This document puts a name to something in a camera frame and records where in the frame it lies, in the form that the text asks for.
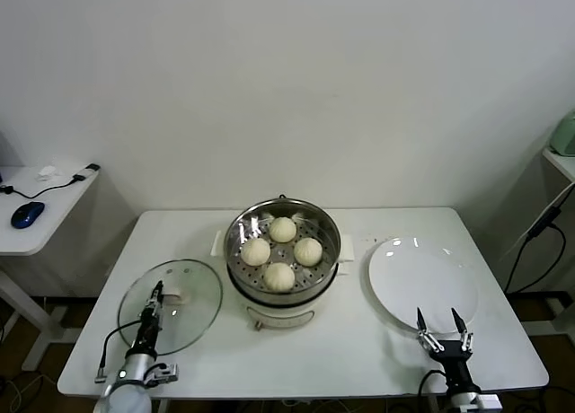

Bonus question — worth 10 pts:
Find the glass lid with white handle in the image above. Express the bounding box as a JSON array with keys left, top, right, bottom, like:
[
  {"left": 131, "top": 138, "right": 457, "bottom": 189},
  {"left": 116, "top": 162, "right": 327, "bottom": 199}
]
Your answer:
[{"left": 117, "top": 259, "right": 225, "bottom": 356}]

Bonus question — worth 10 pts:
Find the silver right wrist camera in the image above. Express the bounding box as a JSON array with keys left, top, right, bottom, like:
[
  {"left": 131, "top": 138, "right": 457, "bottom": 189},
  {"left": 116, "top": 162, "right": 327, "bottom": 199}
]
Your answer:
[{"left": 471, "top": 393, "right": 502, "bottom": 413}]

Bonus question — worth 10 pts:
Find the white electric cooker base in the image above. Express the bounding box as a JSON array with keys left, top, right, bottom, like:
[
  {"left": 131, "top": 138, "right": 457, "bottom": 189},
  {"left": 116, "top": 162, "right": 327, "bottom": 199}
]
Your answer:
[{"left": 210, "top": 231, "right": 356, "bottom": 331}]

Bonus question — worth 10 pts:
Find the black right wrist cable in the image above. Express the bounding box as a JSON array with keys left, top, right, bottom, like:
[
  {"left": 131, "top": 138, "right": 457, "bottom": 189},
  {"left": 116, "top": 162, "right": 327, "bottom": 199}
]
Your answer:
[{"left": 417, "top": 370, "right": 450, "bottom": 413}]

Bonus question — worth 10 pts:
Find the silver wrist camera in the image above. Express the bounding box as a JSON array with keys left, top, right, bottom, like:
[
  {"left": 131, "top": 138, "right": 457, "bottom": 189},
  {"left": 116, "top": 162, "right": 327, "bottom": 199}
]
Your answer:
[
  {"left": 471, "top": 393, "right": 502, "bottom": 413},
  {"left": 146, "top": 361, "right": 180, "bottom": 383}
]

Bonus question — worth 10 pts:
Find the black inline power adapter cable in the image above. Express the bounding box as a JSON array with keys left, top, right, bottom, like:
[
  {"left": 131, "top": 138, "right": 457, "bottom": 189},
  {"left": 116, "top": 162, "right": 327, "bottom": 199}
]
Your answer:
[{"left": 502, "top": 206, "right": 568, "bottom": 295}]

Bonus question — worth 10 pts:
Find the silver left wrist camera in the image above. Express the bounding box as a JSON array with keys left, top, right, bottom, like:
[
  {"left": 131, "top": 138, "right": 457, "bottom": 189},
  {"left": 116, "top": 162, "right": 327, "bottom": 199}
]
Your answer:
[{"left": 146, "top": 361, "right": 180, "bottom": 383}]

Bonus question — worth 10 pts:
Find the white side desk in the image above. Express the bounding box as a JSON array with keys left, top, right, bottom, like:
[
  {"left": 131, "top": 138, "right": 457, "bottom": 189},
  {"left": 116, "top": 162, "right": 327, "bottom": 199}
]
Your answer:
[{"left": 0, "top": 163, "right": 102, "bottom": 372}]

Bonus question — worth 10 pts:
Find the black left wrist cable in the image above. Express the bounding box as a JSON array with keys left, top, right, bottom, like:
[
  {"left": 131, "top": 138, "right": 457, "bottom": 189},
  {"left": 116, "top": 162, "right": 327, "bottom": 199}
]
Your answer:
[{"left": 94, "top": 321, "right": 146, "bottom": 384}]

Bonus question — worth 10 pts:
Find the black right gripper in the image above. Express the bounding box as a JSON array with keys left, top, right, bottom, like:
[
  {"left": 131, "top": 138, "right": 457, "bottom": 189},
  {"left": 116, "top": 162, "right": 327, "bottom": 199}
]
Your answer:
[{"left": 415, "top": 307, "right": 475, "bottom": 391}]

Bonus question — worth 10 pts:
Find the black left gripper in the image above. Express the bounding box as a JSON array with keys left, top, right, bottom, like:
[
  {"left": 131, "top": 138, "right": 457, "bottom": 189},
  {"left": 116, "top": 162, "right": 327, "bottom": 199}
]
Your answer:
[{"left": 133, "top": 278, "right": 165, "bottom": 354}]

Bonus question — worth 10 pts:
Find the white round plate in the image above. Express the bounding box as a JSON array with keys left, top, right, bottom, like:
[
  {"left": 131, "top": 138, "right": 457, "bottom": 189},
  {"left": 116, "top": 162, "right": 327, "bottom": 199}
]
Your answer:
[{"left": 367, "top": 236, "right": 480, "bottom": 334}]

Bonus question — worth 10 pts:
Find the thin white cable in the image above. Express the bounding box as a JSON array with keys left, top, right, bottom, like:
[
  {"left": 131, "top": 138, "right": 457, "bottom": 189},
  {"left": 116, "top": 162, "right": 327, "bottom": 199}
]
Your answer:
[{"left": 499, "top": 187, "right": 571, "bottom": 260}]

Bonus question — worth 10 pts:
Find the white shelf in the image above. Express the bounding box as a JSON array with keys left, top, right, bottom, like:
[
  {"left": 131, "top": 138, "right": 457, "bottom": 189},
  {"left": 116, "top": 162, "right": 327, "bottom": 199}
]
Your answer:
[{"left": 542, "top": 146, "right": 575, "bottom": 183}]

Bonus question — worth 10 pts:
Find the pale green appliance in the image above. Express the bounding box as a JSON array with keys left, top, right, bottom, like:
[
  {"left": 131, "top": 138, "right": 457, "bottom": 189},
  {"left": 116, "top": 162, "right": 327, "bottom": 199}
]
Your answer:
[{"left": 550, "top": 110, "right": 575, "bottom": 157}]

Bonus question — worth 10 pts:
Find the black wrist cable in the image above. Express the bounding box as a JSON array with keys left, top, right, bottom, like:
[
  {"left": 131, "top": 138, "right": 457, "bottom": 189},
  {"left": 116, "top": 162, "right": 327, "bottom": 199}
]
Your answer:
[
  {"left": 417, "top": 370, "right": 450, "bottom": 413},
  {"left": 94, "top": 321, "right": 146, "bottom": 384}
]

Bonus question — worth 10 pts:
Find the stainless steel steamer basket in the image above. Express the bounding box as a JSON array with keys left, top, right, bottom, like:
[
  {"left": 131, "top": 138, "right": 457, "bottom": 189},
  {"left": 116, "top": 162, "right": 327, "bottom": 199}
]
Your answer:
[{"left": 223, "top": 199, "right": 341, "bottom": 306}]

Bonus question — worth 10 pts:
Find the blue computer mouse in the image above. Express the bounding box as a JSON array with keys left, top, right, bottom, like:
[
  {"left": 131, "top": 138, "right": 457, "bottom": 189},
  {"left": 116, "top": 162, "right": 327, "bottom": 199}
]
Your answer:
[{"left": 10, "top": 200, "right": 46, "bottom": 229}]

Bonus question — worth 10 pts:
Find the white steamed baozi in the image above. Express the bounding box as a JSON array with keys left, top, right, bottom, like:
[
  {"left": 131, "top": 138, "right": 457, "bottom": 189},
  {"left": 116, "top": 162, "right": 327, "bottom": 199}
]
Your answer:
[
  {"left": 269, "top": 215, "right": 297, "bottom": 243},
  {"left": 241, "top": 237, "right": 272, "bottom": 267},
  {"left": 293, "top": 237, "right": 323, "bottom": 267},
  {"left": 262, "top": 262, "right": 296, "bottom": 293}
]

